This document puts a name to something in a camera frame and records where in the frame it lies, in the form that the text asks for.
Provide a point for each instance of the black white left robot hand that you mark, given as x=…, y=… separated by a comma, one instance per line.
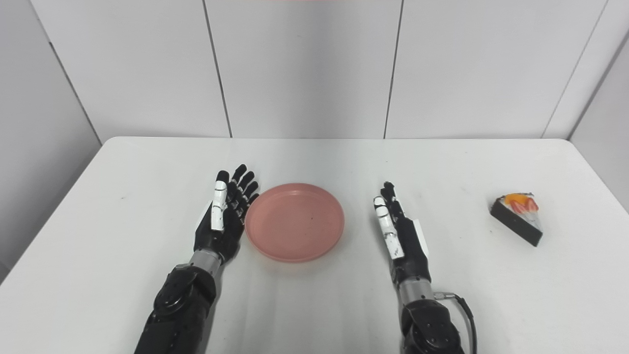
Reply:
x=226, y=231

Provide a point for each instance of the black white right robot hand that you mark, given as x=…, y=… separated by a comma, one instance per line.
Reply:
x=413, y=248

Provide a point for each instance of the pink round plate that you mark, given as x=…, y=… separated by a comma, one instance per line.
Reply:
x=295, y=221

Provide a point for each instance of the cake slice with fruit topping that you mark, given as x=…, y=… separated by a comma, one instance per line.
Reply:
x=516, y=223

